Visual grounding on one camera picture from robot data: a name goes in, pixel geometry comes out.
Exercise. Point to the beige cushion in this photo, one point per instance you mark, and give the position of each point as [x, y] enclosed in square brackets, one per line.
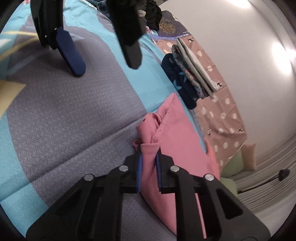
[249, 157]

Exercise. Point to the near green cushion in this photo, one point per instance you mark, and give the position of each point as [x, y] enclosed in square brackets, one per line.
[230, 185]

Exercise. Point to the black floor lamp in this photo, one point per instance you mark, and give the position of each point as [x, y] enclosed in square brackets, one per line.
[283, 173]

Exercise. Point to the far green cushion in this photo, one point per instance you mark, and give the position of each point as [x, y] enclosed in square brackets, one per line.
[233, 166]

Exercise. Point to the folded dark navy garment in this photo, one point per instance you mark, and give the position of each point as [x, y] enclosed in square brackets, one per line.
[180, 81]

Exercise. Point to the folded cream garment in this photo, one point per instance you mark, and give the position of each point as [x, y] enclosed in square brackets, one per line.
[196, 68]

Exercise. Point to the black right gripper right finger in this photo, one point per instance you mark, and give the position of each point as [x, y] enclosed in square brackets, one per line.
[166, 181]

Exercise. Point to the large pink garment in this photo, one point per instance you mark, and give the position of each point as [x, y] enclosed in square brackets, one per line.
[170, 130]

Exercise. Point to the brown polka dot pillowcase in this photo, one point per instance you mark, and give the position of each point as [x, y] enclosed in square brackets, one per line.
[219, 118]

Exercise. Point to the green cushion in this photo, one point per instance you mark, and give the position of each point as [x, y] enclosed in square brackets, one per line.
[233, 166]
[230, 185]

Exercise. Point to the grey pleated curtain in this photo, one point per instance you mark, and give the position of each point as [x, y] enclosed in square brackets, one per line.
[273, 202]

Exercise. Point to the folded coral cloth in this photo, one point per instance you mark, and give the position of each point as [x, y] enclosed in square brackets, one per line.
[213, 161]

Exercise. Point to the blue grey patterned bedspread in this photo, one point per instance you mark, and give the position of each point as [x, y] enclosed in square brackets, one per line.
[61, 127]

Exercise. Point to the folded floral grey garment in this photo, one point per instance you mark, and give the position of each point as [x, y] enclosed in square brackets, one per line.
[202, 93]

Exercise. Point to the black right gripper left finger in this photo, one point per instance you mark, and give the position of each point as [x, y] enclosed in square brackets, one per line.
[132, 179]

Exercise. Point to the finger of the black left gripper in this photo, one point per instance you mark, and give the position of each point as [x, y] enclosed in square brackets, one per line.
[129, 27]
[48, 20]

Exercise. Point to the black clothes heap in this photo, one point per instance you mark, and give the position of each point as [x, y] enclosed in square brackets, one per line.
[153, 15]

